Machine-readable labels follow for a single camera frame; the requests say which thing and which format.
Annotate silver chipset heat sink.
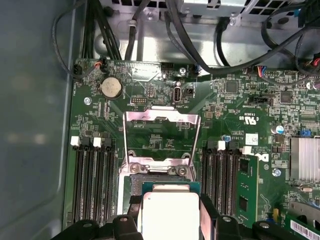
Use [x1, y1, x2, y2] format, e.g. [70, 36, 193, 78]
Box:
[289, 136, 320, 183]

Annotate flat black data cable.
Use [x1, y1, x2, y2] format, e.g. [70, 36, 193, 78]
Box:
[164, 0, 213, 75]

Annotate internal USB port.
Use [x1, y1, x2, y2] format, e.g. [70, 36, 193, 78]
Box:
[172, 84, 183, 105]

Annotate long black cable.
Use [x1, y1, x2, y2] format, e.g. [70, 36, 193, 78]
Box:
[207, 21, 320, 76]

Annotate round coin battery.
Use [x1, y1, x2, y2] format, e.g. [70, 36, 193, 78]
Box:
[101, 76, 123, 101]

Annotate metal drive cage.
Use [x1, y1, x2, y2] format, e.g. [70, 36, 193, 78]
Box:
[109, 0, 306, 26]

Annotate metal CPU socket cover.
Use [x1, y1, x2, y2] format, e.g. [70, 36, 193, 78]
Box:
[123, 105, 203, 167]

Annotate black-latched RAM slot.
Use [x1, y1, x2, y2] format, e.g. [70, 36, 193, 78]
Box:
[102, 137, 119, 221]
[201, 140, 218, 201]
[81, 136, 96, 223]
[224, 141, 238, 218]

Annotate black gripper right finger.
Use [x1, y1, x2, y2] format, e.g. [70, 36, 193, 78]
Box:
[199, 193, 301, 240]

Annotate silver-topped CPU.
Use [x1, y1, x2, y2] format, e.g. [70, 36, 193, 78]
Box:
[136, 181, 202, 240]

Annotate black power cable bundle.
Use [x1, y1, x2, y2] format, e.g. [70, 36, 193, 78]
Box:
[81, 0, 122, 62]

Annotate white-latched RAM slot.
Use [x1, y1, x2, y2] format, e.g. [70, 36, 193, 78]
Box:
[70, 136, 85, 225]
[92, 136, 107, 222]
[213, 140, 227, 217]

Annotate thin black looped wire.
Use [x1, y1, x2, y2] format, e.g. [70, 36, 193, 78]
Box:
[51, 6, 87, 76]

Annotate short black cable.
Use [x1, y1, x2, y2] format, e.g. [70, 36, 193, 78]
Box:
[215, 17, 232, 68]

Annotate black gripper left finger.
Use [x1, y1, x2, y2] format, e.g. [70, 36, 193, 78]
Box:
[51, 195, 143, 240]

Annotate black cable with white tie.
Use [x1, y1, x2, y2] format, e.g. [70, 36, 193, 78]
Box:
[124, 0, 152, 61]

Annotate green RAM stick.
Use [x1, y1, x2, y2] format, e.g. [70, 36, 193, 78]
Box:
[236, 154, 260, 226]

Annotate green motherboard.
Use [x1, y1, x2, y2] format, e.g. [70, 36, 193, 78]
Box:
[63, 58, 320, 240]

